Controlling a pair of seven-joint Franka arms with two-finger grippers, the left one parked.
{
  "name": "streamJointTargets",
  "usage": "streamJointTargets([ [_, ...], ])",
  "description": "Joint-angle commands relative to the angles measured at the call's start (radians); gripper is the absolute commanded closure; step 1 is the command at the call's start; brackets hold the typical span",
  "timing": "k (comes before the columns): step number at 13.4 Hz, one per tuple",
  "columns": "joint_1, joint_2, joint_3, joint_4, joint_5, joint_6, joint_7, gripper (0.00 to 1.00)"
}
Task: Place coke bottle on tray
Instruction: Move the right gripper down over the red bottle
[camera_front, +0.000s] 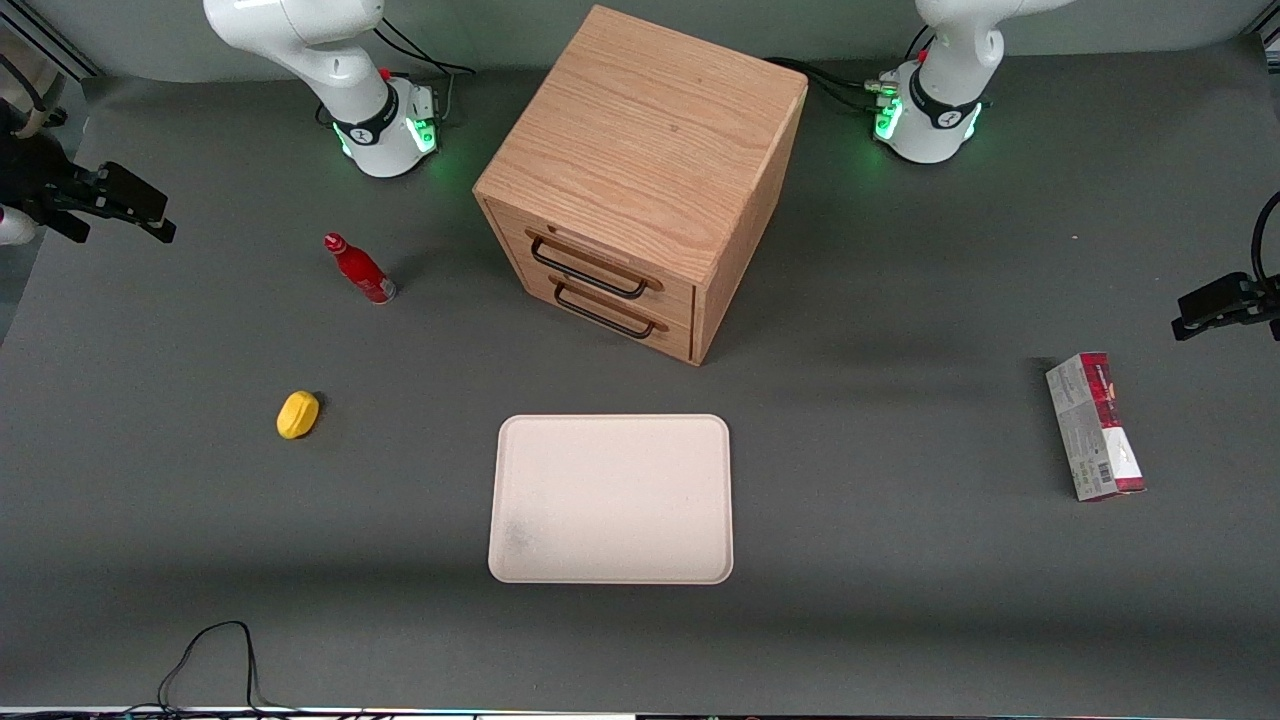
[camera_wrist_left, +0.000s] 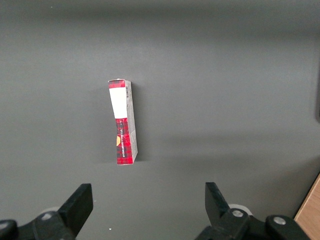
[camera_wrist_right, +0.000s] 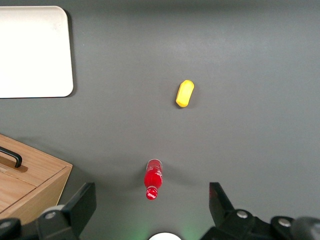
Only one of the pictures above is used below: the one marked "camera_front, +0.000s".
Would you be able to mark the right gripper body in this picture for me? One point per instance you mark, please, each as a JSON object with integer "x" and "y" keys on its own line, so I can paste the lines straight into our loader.
{"x": 32, "y": 180}

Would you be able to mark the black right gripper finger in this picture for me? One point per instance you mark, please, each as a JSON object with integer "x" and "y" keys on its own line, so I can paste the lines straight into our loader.
{"x": 68, "y": 222}
{"x": 125, "y": 192}

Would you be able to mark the beige plastic tray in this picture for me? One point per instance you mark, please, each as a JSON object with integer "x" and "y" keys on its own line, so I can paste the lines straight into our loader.
{"x": 610, "y": 500}

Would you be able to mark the red and grey carton box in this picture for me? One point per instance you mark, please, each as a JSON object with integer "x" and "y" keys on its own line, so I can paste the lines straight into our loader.
{"x": 1095, "y": 430}

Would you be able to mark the wooden two-drawer cabinet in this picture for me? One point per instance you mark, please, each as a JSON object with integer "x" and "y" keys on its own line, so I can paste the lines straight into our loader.
{"x": 640, "y": 140}

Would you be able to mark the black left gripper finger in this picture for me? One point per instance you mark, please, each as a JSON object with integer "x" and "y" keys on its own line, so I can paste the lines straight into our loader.
{"x": 1215, "y": 293}
{"x": 1205, "y": 325}

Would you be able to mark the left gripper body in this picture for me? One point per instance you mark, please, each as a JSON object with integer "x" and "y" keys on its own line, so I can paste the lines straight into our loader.
{"x": 1262, "y": 297}

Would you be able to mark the red coke bottle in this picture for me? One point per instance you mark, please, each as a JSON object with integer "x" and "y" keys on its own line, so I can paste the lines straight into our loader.
{"x": 360, "y": 270}

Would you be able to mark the yellow lemon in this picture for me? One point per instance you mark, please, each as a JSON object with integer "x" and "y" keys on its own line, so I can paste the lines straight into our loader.
{"x": 297, "y": 415}

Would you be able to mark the aluminium frame profile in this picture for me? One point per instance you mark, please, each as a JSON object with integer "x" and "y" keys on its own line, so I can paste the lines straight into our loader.
{"x": 50, "y": 48}

